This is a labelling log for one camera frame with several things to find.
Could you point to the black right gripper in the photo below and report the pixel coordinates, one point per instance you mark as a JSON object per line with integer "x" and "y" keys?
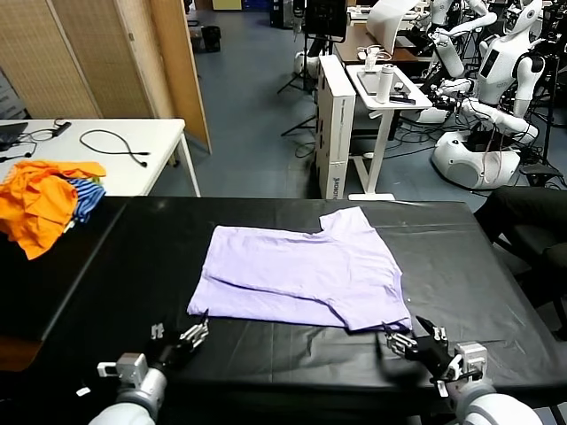
{"x": 434, "y": 356}

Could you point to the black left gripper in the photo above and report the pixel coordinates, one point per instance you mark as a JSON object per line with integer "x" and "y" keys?
{"x": 170, "y": 352}

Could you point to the lavender t-shirt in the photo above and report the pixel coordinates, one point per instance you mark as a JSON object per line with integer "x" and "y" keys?
{"x": 301, "y": 270}

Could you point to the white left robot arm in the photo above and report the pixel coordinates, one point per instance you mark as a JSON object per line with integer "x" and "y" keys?
{"x": 133, "y": 403}

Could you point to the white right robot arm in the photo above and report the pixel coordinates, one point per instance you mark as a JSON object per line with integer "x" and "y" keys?
{"x": 496, "y": 407}

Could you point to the white robot with cylinder arm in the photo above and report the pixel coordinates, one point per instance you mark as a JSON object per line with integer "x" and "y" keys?
{"x": 449, "y": 53}

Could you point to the black table cover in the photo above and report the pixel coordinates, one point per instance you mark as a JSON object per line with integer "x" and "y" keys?
{"x": 26, "y": 292}
{"x": 443, "y": 274}

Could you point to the seated person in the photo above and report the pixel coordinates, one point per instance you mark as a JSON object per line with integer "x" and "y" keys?
{"x": 522, "y": 217}

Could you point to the blue striped garment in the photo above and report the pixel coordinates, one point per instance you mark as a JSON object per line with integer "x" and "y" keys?
{"x": 88, "y": 197}

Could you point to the white table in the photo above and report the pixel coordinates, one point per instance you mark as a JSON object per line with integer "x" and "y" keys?
{"x": 146, "y": 168}

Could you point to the orange garment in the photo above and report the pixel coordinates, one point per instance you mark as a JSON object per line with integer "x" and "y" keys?
{"x": 35, "y": 199}

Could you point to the white standing desk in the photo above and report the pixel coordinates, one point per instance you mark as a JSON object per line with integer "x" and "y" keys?
{"x": 376, "y": 146}

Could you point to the tall white cardboard box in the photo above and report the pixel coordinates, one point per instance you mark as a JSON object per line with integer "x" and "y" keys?
{"x": 334, "y": 133}

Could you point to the black power strip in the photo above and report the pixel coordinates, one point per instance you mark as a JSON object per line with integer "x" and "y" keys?
{"x": 62, "y": 128}

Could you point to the small black desk gadget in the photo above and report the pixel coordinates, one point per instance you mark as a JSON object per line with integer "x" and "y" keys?
{"x": 403, "y": 99}

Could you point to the white water bottle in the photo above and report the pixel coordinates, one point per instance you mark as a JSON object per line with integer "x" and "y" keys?
{"x": 384, "y": 84}

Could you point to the dark laptop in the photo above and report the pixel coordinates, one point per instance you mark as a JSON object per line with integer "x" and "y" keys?
{"x": 11, "y": 133}

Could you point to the grey tablet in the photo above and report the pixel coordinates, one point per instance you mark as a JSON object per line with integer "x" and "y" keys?
{"x": 367, "y": 82}

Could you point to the white humanoid robot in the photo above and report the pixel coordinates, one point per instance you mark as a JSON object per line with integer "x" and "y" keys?
{"x": 500, "y": 75}

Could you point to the wooden folding screen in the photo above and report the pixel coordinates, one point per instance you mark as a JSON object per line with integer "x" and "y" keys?
{"x": 88, "y": 57}

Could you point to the black tripod stand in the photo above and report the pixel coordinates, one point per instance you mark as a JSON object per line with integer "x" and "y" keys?
{"x": 305, "y": 66}

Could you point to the black waste bin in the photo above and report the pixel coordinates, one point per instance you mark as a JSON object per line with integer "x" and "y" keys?
{"x": 212, "y": 39}

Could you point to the brown wooden desk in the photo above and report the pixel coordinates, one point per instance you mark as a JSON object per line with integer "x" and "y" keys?
{"x": 354, "y": 44}

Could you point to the curved white panel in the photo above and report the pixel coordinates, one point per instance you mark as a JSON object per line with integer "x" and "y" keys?
{"x": 385, "y": 26}

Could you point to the black monitor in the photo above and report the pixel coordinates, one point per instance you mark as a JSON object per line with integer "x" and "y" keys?
{"x": 325, "y": 15}

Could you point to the blue storage crate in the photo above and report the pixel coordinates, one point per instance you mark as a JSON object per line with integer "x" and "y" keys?
{"x": 257, "y": 4}

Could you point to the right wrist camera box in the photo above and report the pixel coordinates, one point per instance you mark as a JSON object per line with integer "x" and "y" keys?
{"x": 469, "y": 358}

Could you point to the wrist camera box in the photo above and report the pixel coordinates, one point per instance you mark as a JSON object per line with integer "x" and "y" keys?
{"x": 130, "y": 365}
{"x": 469, "y": 358}

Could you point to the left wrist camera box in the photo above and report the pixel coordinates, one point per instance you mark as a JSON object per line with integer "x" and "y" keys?
{"x": 130, "y": 365}

